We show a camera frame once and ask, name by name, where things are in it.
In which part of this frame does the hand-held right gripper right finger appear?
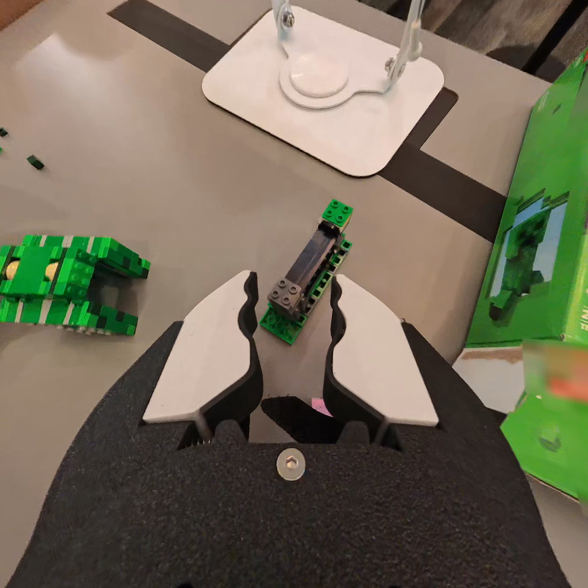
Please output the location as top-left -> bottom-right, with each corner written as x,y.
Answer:
323,274 -> 440,444

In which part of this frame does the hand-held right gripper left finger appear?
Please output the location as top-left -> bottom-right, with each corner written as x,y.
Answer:
142,271 -> 264,438

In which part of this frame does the green grey brick assembly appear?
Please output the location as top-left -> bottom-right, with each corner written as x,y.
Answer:
259,199 -> 355,345

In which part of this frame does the green brick figure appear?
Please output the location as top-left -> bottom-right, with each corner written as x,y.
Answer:
0,234 -> 151,337

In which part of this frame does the grey desk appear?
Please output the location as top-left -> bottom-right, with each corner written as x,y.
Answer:
0,0 -> 588,556

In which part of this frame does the green cardboard box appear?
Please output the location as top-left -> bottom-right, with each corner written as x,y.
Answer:
466,50 -> 588,351
500,394 -> 588,500

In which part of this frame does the white book stand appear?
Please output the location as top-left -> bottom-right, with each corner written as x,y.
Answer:
202,0 -> 446,178

